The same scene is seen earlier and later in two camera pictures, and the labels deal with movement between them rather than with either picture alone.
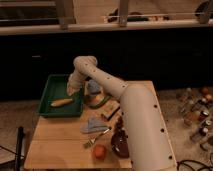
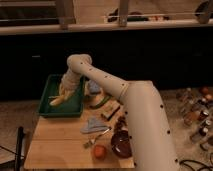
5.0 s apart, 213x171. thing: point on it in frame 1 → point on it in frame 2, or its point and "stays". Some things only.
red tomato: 100,151 stays
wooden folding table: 80,141 stays
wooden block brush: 110,109 stays
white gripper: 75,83 → 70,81
